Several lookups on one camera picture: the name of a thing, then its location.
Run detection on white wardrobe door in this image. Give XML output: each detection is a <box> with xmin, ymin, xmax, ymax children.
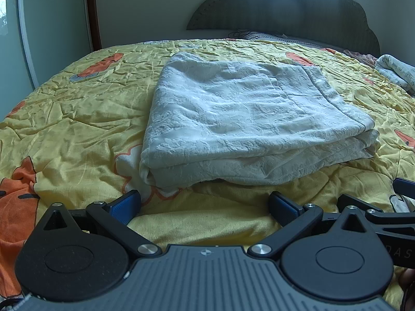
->
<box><xmin>1</xmin><ymin>0</ymin><xmax>92</xmax><ymax>117</ymax></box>

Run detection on dark wooden door frame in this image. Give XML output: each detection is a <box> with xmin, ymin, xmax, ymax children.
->
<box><xmin>85</xmin><ymin>0</ymin><xmax>102</xmax><ymax>51</ymax></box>

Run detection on yellow carrot print quilt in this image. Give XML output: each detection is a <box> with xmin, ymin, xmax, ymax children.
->
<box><xmin>1</xmin><ymin>39</ymin><xmax>414</xmax><ymax>299</ymax></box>

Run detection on person's right hand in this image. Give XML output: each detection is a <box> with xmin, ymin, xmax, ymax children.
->
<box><xmin>399</xmin><ymin>269</ymin><xmax>415</xmax><ymax>311</ymax></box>

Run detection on grey mattress edge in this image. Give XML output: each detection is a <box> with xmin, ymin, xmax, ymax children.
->
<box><xmin>228</xmin><ymin>30</ymin><xmax>342</xmax><ymax>51</ymax></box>

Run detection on patterned crumpled cloth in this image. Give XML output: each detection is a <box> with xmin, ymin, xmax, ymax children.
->
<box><xmin>343</xmin><ymin>50</ymin><xmax>415</xmax><ymax>98</ymax></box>

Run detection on dark scalloped headboard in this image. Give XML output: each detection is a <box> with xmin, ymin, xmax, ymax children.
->
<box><xmin>186</xmin><ymin>0</ymin><xmax>380</xmax><ymax>56</ymax></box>

